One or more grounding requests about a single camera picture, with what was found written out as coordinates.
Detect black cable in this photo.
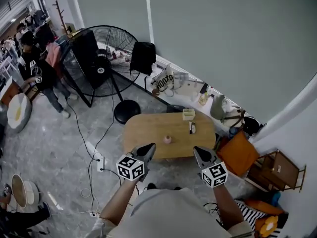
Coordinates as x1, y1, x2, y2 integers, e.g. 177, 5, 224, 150
65, 97, 100, 161
94, 82, 117, 158

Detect wooden coat rack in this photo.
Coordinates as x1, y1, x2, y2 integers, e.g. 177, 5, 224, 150
52, 0, 69, 36

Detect blue object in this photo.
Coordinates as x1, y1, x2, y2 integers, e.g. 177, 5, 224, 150
271, 191, 282, 206

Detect row of small bottles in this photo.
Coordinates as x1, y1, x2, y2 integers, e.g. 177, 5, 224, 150
105, 46, 132, 63

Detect wooden side rack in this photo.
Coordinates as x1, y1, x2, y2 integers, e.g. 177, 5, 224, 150
247, 149, 307, 193

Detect grey roller blind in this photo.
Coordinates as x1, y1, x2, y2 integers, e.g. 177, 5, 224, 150
148, 0, 317, 125

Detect white bag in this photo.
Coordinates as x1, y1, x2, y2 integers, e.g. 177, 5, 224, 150
170, 71, 199, 97

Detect black pedestal fan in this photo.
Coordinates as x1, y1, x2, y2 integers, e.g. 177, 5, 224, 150
61, 25, 142, 125

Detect person's right forearm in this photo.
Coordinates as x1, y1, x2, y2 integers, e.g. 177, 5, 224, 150
212, 182, 246, 229

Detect orange square cushion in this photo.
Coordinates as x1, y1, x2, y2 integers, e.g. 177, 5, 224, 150
215, 130, 261, 178

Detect orange flower plush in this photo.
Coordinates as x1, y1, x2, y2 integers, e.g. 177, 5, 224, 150
254, 215, 280, 238

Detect orange long cushion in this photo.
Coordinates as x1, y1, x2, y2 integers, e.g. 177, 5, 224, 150
244, 198, 285, 217

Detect white plush brown straps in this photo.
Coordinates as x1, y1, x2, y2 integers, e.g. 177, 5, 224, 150
221, 105, 246, 129

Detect person's left forearm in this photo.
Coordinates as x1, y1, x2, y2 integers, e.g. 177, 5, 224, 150
99, 176, 140, 227

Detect cream box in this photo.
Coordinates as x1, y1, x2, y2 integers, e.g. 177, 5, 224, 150
182, 108, 196, 121

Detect grey-green plush toy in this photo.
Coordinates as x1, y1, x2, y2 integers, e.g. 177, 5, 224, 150
210, 94, 233, 120

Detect black white striped cushion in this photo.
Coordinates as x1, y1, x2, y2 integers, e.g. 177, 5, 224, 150
234, 199, 269, 231

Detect white yellow egg cushion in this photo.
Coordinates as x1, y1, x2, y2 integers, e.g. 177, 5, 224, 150
6, 92, 33, 134

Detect round beige stool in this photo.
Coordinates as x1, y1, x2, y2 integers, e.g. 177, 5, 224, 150
11, 174, 40, 209

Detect black backpack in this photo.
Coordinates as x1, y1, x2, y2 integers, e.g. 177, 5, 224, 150
243, 115, 264, 136

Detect white cable coil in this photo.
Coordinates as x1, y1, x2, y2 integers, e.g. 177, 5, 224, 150
79, 187, 93, 198

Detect oval wooden table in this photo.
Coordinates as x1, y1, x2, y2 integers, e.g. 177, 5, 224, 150
123, 112, 217, 160

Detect cream tote bag black print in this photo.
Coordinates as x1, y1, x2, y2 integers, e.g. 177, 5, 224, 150
151, 63, 176, 93

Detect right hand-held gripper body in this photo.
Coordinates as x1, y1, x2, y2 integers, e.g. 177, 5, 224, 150
197, 157, 229, 189

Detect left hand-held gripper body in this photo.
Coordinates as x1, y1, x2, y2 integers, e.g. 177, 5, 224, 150
115, 152, 151, 183

